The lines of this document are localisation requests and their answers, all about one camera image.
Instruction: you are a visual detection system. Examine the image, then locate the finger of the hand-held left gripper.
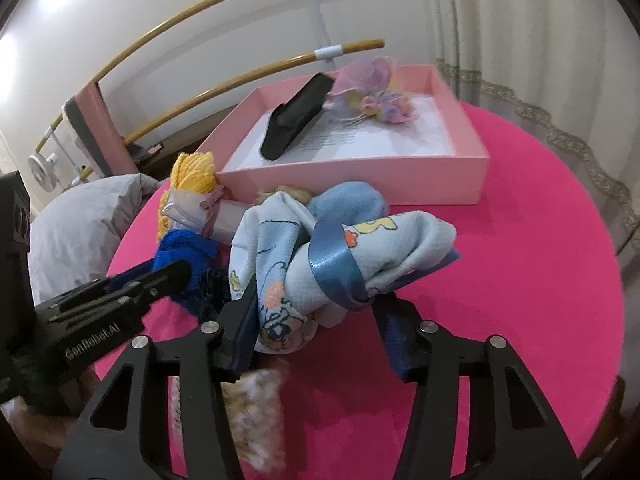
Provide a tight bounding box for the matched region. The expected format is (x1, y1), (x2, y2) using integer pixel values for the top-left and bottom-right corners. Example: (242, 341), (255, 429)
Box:
(60, 261), (162, 309)
(37, 259), (194, 329)

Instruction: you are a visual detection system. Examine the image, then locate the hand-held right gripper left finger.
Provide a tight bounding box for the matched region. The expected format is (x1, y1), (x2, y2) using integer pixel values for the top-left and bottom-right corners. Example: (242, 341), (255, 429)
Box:
(52, 280), (261, 480)

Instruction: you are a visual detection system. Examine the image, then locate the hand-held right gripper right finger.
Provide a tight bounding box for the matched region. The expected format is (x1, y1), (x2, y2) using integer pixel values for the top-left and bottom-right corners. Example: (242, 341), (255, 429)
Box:
(372, 292), (583, 480)

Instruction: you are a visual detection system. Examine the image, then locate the blue crochet flower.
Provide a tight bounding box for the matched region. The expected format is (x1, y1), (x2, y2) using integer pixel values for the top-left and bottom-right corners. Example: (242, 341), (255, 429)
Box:
(152, 230), (219, 306)

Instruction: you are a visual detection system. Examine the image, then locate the navy lace scrunchie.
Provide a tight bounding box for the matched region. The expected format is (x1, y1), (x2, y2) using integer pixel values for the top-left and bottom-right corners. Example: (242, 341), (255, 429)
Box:
(192, 265), (237, 326)

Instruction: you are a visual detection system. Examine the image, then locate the bag of cotton swabs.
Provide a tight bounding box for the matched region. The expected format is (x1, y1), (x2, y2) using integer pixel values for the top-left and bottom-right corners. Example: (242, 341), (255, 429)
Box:
(170, 365), (292, 474)

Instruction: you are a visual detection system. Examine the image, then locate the light blue printed towel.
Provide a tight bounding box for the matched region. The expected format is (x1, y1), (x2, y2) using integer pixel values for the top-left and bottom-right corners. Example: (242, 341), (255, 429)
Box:
(229, 195), (461, 356)

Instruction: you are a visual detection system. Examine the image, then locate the yellow crochet flower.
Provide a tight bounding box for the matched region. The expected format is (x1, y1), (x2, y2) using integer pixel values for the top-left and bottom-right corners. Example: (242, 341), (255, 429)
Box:
(169, 151), (222, 196)

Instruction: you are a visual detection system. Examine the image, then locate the light blue scrunchie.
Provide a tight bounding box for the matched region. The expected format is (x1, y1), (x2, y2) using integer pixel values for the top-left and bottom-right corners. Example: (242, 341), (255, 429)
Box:
(302, 181), (391, 227)

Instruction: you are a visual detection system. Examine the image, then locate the pink cardboard box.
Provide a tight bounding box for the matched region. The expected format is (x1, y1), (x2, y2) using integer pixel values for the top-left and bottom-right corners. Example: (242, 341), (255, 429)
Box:
(192, 64), (491, 206)

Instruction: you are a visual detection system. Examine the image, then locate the person's left forearm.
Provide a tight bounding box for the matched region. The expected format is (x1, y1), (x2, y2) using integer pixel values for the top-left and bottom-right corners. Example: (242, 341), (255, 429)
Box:
(0, 350), (96, 423)

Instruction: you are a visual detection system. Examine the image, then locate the grey pillow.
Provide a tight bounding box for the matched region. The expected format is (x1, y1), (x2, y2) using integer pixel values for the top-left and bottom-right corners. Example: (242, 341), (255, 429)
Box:
(27, 172), (163, 306)

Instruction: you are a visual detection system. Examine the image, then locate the clear plastic wrap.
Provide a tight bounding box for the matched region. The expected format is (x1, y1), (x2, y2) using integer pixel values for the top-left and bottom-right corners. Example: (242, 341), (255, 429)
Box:
(159, 186), (262, 251)

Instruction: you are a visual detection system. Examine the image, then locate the dark wooden furniture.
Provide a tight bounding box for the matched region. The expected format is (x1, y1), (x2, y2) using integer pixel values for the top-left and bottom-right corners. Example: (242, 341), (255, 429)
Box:
(126, 116), (237, 182)

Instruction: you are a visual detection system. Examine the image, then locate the small white fan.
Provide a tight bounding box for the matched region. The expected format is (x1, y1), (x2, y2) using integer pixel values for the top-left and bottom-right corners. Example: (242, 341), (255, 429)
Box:
(27, 152), (57, 192)

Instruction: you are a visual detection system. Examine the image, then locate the beige satin scrunchie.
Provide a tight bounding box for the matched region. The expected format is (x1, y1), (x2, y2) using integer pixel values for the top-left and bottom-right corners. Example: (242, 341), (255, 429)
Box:
(255, 184), (316, 207)

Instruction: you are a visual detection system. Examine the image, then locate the pink and grey cloth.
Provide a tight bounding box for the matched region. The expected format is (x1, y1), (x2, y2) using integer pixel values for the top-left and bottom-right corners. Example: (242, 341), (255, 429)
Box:
(62, 82), (139, 179)

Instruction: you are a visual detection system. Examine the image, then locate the pink round tablecloth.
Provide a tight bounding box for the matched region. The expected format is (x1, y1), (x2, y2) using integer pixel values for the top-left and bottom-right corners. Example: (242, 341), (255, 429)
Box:
(92, 102), (628, 480)

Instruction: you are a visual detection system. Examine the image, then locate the black pouch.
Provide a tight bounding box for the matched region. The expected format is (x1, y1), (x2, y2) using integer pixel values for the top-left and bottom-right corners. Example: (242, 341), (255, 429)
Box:
(259, 72), (337, 162)

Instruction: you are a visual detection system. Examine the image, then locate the white paper sheet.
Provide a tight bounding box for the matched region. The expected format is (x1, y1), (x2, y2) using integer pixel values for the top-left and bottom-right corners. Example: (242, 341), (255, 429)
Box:
(227, 95), (458, 167)

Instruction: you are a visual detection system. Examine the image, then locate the pastel flower hair clip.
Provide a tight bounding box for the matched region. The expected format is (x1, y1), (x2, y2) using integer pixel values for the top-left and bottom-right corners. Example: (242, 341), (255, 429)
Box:
(357, 89), (422, 126)

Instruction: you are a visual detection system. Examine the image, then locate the beige curtain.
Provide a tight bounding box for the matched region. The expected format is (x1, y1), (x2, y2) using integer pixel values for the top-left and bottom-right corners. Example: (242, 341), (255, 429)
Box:
(415, 0), (640, 281)

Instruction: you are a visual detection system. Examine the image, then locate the wooden barre rail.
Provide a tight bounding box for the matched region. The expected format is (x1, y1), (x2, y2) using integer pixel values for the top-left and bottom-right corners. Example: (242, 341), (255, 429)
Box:
(120, 38), (385, 147)
(92, 0), (365, 92)

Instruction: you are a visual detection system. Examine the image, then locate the white barre post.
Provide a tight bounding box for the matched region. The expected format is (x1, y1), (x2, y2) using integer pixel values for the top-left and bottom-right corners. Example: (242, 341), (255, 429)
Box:
(294, 0), (347, 63)

